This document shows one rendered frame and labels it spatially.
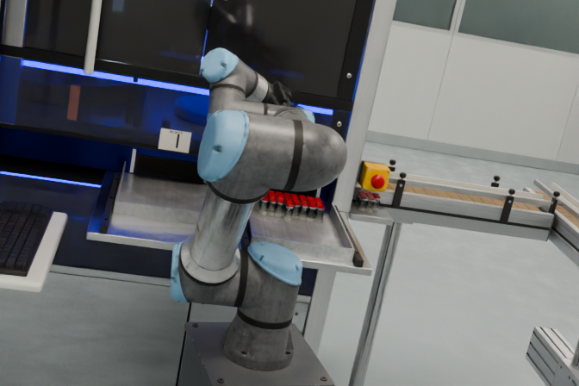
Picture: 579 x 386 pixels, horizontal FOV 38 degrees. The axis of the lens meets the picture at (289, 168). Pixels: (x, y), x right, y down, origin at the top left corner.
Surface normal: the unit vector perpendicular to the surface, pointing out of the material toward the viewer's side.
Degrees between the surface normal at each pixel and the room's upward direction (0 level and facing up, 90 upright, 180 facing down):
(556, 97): 90
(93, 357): 90
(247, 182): 127
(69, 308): 90
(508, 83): 90
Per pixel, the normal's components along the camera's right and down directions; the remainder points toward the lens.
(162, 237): 0.18, -0.94
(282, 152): 0.21, 0.00
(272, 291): 0.15, 0.30
